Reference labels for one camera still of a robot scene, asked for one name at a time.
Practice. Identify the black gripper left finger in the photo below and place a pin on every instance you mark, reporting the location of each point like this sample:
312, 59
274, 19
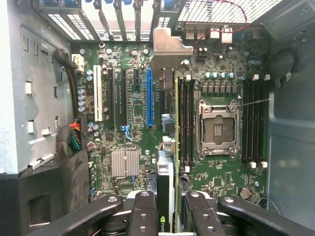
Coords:
142, 216

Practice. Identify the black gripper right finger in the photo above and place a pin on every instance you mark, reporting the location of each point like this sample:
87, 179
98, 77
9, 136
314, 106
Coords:
204, 216

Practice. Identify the green motherboard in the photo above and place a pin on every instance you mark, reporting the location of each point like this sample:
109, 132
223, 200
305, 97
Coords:
221, 177

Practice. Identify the silver coin battery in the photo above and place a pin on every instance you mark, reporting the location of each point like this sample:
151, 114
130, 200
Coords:
244, 192

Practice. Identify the silver chipset heatsink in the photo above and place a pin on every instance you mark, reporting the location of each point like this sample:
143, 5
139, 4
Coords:
125, 163

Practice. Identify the metal CPU socket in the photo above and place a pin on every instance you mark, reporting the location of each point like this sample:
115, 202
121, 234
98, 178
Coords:
216, 127

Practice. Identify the black open PC case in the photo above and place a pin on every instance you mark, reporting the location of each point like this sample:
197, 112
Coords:
290, 147

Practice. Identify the blue expansion slot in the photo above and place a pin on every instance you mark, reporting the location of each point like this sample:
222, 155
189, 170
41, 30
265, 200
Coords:
150, 98

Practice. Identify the white expansion slot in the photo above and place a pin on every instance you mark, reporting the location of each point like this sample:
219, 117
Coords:
98, 93

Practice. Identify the black short expansion slot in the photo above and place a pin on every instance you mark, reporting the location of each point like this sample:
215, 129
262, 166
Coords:
137, 77

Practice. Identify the grey power supply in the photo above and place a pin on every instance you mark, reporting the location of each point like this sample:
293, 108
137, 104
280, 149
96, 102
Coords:
41, 98

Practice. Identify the white power connector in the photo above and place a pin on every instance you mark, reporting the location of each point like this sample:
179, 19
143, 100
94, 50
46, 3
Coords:
78, 62

